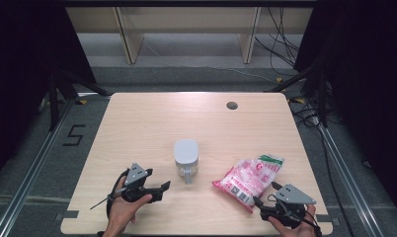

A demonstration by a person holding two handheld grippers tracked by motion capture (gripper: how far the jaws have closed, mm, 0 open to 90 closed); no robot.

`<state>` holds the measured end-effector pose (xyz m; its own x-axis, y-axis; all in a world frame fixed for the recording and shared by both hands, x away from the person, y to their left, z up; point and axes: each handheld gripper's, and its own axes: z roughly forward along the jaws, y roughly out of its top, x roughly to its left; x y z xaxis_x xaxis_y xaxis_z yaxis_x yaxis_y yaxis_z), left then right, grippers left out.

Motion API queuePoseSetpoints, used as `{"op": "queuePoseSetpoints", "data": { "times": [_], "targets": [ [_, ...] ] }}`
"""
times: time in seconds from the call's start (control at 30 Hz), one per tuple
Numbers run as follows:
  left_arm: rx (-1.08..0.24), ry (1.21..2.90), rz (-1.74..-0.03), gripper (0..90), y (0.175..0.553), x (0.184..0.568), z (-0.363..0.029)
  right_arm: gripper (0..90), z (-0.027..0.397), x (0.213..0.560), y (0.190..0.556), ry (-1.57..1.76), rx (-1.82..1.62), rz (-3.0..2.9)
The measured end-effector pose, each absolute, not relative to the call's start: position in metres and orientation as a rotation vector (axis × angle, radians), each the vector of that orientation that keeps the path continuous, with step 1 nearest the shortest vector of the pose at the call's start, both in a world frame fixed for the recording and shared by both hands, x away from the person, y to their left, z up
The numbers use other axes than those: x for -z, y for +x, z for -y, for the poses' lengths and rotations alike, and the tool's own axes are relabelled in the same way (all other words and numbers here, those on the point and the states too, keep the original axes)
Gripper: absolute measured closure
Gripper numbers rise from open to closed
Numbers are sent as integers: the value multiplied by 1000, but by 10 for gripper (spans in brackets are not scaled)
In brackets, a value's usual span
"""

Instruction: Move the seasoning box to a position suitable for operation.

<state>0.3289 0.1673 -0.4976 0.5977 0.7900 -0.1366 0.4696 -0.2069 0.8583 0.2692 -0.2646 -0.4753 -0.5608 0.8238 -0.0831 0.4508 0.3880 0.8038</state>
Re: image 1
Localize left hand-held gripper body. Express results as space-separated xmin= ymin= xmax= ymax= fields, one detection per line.
xmin=120 ymin=162 xmax=164 ymax=203

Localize aluminium floor rail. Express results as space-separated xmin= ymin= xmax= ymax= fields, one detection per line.
xmin=317 ymin=123 xmax=387 ymax=237
xmin=0 ymin=98 xmax=76 ymax=237

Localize thin black strap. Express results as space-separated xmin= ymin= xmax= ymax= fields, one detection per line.
xmin=89 ymin=187 xmax=122 ymax=211

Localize person's left hand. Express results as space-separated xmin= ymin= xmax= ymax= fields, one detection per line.
xmin=105 ymin=193 xmax=153 ymax=232

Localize black curtain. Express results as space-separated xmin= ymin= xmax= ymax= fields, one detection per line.
xmin=293 ymin=0 xmax=397 ymax=216
xmin=0 ymin=0 xmax=98 ymax=187

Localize dark grey table bracket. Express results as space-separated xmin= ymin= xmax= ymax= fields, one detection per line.
xmin=53 ymin=209 xmax=80 ymax=222
xmin=315 ymin=213 xmax=341 ymax=227

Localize light wooden shelf unit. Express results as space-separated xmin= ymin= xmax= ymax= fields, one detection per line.
xmin=65 ymin=6 xmax=314 ymax=65

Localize pink and white plastic bag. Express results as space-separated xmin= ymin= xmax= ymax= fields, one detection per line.
xmin=211 ymin=153 xmax=284 ymax=214

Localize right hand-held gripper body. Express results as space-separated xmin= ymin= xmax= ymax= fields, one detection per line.
xmin=260 ymin=183 xmax=317 ymax=229

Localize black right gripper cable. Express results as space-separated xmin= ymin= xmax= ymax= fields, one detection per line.
xmin=298 ymin=210 xmax=323 ymax=237

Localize person's right hand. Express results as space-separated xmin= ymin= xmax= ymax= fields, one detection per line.
xmin=269 ymin=204 xmax=319 ymax=237

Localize bundle of black cables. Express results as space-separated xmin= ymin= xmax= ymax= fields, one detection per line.
xmin=254 ymin=6 xmax=302 ymax=69

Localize clear jar with grey lid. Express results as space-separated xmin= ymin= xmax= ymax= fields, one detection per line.
xmin=173 ymin=138 xmax=199 ymax=186

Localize black metal stand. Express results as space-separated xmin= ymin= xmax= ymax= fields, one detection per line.
xmin=47 ymin=65 xmax=112 ymax=132
xmin=265 ymin=60 xmax=330 ymax=128

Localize black floor cables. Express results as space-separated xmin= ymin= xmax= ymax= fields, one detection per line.
xmin=288 ymin=98 xmax=357 ymax=237

